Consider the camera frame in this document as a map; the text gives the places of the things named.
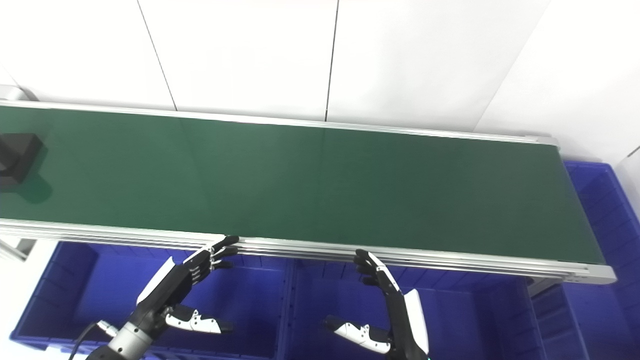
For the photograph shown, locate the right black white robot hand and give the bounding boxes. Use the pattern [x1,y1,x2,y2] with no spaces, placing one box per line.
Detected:
[322,249,430,360]

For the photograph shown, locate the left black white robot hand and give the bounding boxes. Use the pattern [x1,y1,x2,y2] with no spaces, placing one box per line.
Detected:
[131,235,240,335]

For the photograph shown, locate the black cylinder block part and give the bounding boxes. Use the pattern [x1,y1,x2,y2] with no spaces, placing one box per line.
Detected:
[0,133,44,189]

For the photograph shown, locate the blue plastic bin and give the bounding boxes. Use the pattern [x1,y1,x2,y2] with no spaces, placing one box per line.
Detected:
[10,241,293,360]
[280,257,547,360]
[530,161,640,360]

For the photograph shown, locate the aluminium conveyor support leg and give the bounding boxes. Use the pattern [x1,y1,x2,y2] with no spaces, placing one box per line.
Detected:
[0,238,37,262]
[525,277,557,297]

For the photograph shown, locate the green conveyor belt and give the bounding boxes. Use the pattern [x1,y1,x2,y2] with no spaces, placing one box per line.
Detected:
[0,100,617,286]

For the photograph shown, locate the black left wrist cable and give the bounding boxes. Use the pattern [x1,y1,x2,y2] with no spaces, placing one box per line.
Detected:
[67,320,119,360]

